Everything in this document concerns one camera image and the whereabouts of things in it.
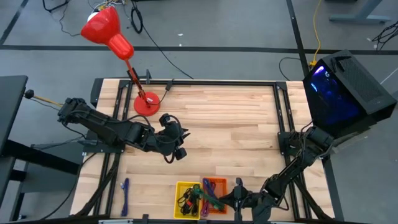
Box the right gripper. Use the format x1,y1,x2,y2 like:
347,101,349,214
217,177,261,222

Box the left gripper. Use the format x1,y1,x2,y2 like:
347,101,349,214
151,113,192,162

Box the green USB cable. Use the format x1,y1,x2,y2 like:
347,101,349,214
191,184,225,210

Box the orange plastic basket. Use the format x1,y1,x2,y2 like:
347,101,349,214
201,177,228,215

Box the yellow plastic basket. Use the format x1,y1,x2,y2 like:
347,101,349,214
173,181,202,221

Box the red desk lamp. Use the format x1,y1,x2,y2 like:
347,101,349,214
80,6,162,117

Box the black computer tower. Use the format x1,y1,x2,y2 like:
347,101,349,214
302,49,397,138

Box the wooden stick with black knob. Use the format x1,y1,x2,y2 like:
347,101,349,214
24,89,65,108

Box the black side desk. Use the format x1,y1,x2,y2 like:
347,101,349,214
0,74,81,223

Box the grey desk leg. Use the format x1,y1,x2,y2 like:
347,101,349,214
328,0,392,24

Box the purple USB cable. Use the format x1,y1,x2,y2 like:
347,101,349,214
202,177,217,200

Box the black USB cable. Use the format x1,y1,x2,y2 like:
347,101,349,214
177,186,200,217

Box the black lamp power cable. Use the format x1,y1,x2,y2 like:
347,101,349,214
147,88,170,106

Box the black aluminium table frame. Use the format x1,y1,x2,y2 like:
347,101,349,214
70,77,346,224

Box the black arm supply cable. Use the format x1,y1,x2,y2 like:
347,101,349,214
30,134,98,149

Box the thin black floor cable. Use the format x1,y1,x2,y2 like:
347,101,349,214
278,57,312,82

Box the coiled black floor cable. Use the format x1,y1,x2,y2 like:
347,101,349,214
129,0,194,80

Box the white and yellow floor wires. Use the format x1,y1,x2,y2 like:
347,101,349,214
88,0,128,21

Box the yellow floor cable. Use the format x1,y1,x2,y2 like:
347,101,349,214
310,0,324,68

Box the black floor cable bundle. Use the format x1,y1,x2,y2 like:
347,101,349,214
371,20,398,51

